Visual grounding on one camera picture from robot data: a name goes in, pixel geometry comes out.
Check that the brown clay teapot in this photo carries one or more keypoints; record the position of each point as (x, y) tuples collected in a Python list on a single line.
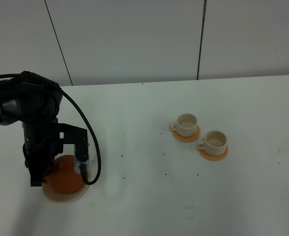
[(62, 177)]

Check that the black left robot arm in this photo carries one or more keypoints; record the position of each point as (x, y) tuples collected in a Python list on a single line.
[(35, 101)]

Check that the beige round teapot coaster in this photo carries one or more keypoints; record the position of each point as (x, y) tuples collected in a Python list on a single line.
[(62, 198)]

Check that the orange saucer near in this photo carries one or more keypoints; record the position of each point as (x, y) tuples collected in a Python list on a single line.
[(205, 155)]

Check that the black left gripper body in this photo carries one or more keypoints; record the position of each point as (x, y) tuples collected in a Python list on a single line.
[(47, 141)]

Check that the orange saucer far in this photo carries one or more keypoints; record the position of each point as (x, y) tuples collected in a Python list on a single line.
[(187, 139)]

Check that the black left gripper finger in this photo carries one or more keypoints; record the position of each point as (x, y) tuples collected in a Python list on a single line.
[(39, 170)]

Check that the white teacup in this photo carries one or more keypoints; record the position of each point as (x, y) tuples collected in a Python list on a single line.
[(185, 125), (214, 143)]

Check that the white teacup far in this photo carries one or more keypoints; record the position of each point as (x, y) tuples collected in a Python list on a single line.
[(185, 125)]

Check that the orange saucer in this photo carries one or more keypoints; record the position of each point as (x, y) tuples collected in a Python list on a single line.
[(187, 139), (205, 155)]

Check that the white teacup near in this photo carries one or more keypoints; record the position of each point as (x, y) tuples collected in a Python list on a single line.
[(214, 143)]

